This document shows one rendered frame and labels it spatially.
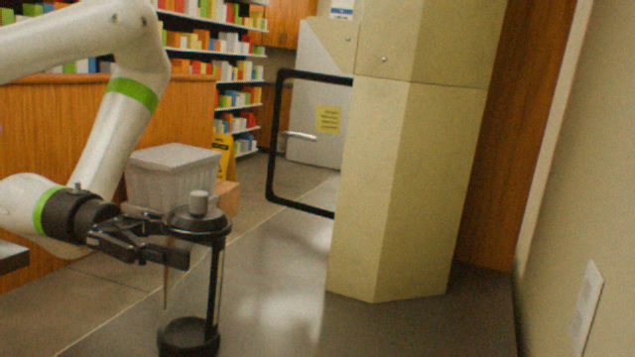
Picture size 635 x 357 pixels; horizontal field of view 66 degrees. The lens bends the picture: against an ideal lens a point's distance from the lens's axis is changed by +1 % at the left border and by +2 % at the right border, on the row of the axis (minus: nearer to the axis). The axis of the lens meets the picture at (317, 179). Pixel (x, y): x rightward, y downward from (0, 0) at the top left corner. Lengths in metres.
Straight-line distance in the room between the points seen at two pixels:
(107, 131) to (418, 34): 0.67
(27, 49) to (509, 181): 1.12
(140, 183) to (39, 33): 2.29
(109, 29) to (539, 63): 0.97
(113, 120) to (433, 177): 0.69
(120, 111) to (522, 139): 0.96
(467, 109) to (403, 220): 0.26
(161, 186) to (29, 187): 2.29
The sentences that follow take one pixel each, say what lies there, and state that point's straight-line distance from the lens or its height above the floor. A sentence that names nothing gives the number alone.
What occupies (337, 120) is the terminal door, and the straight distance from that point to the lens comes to 1.32.
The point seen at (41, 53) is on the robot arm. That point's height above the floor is 1.37.
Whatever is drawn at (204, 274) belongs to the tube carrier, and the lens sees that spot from 0.77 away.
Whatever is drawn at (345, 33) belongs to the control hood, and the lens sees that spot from 0.98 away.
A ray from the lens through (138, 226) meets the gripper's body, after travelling 0.86.
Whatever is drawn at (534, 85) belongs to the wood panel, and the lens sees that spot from 1.31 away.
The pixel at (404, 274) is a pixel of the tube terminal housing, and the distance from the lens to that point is 1.09.
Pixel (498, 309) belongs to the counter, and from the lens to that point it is 1.19.
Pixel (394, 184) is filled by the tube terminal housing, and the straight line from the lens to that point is 0.98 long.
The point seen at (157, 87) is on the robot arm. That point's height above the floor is 1.32.
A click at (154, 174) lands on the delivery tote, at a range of 3.22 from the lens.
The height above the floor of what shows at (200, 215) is 1.18.
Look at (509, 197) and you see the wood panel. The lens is 1.35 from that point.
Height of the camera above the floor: 1.44
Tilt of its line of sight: 15 degrees down
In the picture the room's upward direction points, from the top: 7 degrees clockwise
